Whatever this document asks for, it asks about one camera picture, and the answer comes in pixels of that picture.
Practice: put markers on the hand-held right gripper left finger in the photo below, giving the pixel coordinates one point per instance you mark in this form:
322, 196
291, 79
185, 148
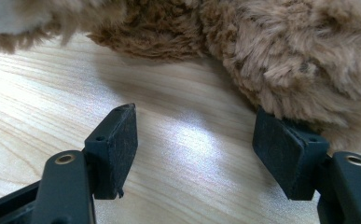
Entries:
113, 155

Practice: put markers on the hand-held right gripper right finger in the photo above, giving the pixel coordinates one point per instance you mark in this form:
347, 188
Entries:
280, 155

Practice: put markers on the brown plush teddy bear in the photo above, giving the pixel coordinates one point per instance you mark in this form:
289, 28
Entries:
293, 56

